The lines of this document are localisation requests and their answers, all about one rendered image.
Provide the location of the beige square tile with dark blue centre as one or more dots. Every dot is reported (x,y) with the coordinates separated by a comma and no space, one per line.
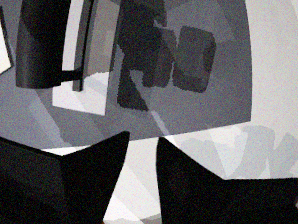
(5,58)

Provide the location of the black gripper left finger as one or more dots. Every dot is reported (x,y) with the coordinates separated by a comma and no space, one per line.
(78,185)

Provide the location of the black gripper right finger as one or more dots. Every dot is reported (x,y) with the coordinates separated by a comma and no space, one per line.
(190,194)

